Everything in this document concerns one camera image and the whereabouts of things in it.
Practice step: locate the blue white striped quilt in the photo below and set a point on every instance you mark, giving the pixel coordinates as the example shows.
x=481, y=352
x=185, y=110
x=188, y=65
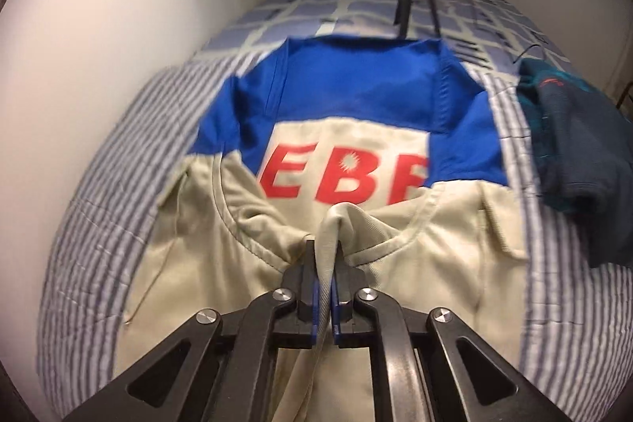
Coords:
x=99, y=214

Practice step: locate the cream and blue jacket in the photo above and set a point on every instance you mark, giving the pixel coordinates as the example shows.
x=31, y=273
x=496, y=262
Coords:
x=346, y=130

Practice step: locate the dark teal garment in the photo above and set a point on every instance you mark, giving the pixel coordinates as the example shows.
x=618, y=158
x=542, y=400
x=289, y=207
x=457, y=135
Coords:
x=573, y=145

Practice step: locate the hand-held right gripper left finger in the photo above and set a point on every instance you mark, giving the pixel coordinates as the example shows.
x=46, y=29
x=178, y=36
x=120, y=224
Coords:
x=309, y=303

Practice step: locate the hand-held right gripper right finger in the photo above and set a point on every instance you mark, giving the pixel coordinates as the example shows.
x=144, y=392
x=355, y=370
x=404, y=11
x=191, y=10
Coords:
x=340, y=308

